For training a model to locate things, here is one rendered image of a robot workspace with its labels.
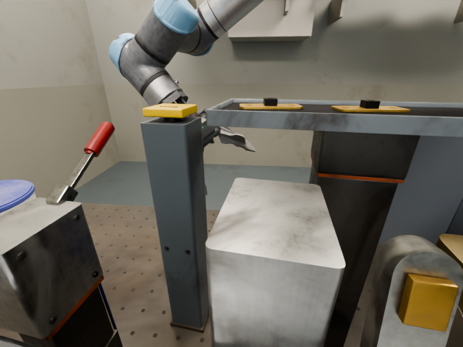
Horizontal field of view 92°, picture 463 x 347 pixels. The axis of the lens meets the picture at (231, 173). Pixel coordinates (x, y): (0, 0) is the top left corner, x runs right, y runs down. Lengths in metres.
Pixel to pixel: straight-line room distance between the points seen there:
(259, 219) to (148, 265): 0.60
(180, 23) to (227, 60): 2.60
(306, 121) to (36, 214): 0.31
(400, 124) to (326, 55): 2.91
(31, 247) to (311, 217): 0.26
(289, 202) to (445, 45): 3.58
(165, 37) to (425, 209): 0.69
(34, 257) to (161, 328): 0.37
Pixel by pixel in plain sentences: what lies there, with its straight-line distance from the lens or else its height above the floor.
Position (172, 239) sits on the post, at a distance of 0.42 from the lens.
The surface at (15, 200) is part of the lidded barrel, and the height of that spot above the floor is 0.58.
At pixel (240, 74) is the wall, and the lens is 3.05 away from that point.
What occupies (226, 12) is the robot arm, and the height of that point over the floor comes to 1.32.
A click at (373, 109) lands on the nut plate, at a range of 0.33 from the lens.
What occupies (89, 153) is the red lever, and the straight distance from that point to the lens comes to 0.37.
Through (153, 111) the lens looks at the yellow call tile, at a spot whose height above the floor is 1.16.
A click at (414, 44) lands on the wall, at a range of 3.54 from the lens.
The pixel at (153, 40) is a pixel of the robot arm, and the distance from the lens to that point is 0.50.
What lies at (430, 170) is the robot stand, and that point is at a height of 1.00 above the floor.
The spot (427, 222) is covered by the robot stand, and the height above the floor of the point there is 0.88.
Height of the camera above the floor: 1.20
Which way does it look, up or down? 24 degrees down
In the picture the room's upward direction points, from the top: straight up
